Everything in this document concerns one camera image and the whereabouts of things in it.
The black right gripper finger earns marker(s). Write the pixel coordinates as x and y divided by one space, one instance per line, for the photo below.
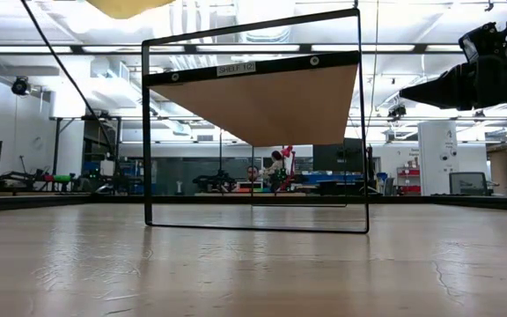
434 92

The black aluminium table frame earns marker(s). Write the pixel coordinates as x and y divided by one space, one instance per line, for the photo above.
38 200

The black background monitor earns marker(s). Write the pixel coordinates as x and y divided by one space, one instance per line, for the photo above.
337 154

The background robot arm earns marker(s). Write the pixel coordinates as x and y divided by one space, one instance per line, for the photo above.
214 180

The person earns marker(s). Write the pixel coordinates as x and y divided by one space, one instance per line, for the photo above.
252 172
275 164

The yellow plastic tray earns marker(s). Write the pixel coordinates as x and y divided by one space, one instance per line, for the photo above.
126 6

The black ceiling camera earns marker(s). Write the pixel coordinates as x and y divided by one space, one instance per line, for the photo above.
20 86

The wooden riser with black frame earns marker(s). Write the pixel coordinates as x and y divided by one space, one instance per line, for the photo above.
271 101

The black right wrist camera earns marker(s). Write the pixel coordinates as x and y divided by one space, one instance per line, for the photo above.
480 39

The white round column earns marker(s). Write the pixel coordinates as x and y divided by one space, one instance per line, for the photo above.
438 158

